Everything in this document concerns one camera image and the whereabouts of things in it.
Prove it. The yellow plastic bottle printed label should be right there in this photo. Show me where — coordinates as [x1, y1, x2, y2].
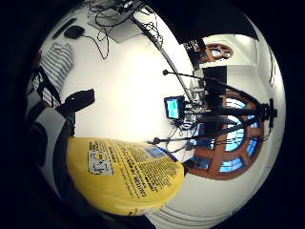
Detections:
[66, 136, 186, 218]

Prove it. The black computer mouse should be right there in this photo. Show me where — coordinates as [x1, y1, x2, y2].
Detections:
[63, 25, 86, 40]

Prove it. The black flat bar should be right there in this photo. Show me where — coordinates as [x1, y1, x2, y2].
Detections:
[51, 17, 78, 40]

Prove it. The grey mat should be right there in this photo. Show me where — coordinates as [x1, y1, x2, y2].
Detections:
[87, 5, 145, 45]

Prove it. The small arched wooden window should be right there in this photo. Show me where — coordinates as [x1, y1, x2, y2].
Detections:
[203, 42, 234, 64]

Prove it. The black tripod stand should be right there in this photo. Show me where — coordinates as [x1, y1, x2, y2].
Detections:
[152, 69, 279, 147]

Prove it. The large arched wooden window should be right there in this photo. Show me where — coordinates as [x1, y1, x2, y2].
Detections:
[186, 90, 267, 181]

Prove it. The black mouse cable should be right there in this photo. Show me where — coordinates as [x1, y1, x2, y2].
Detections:
[81, 27, 112, 61]

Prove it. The small camera monitor blue screen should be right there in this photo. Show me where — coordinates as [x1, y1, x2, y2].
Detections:
[163, 95, 186, 121]

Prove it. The tangle of black cables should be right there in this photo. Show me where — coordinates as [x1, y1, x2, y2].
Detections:
[85, 0, 144, 23]

